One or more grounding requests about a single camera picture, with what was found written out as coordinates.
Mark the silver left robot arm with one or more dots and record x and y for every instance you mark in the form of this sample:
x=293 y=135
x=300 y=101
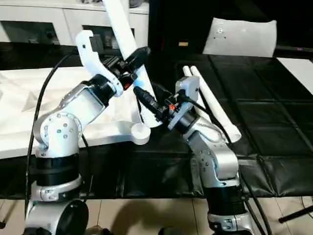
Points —
x=63 y=132

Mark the small yellow label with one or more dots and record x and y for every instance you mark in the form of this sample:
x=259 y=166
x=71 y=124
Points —
x=183 y=44

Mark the black cabinet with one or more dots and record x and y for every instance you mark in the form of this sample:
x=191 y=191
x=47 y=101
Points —
x=166 y=19

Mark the white glass-door cabinet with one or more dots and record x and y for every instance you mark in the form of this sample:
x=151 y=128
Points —
x=49 y=19

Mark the white flat panel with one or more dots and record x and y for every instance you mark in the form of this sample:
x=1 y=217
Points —
x=239 y=36

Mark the black work mat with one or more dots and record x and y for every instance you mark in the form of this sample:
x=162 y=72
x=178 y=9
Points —
x=274 y=122

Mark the white sheet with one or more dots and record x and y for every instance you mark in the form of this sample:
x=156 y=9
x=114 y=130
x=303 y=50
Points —
x=298 y=73

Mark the black folding stand leg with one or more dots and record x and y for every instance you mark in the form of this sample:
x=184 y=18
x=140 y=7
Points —
x=296 y=214

